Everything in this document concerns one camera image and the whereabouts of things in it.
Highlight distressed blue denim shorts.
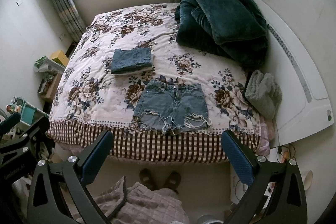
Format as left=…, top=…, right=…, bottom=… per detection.
left=133, top=79, right=212, bottom=135

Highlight teal plastic basket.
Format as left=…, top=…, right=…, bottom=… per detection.
left=17, top=98, right=49, bottom=126

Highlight cluttered side shelf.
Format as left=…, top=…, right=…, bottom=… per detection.
left=34, top=56, right=66, bottom=102

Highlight floral quilt bed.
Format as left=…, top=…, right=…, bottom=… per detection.
left=48, top=3, right=273, bottom=163

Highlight left black shoe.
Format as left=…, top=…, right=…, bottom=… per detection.
left=139, top=168, right=158, bottom=190

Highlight black shoe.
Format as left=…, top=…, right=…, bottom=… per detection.
left=139, top=168, right=158, bottom=190
left=163, top=170, right=182, bottom=193

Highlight yellow box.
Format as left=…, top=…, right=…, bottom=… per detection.
left=50, top=50, right=69, bottom=67

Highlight white curved headboard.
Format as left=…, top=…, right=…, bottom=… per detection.
left=253, top=0, right=334, bottom=148

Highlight right black shoe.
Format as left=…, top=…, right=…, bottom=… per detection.
left=163, top=170, right=182, bottom=193

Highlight folded blue denim stack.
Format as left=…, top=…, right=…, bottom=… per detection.
left=110, top=48, right=154, bottom=75

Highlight dark green plush blanket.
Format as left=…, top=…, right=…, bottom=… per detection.
left=175, top=0, right=268, bottom=72

